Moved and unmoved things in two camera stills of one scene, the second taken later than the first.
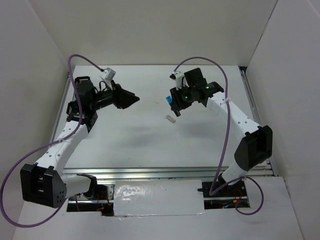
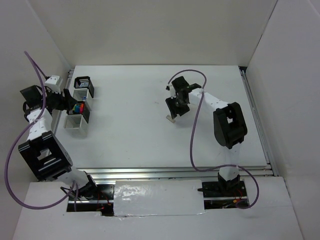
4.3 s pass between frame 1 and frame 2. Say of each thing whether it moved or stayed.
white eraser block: stayed
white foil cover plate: stayed
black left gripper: moved
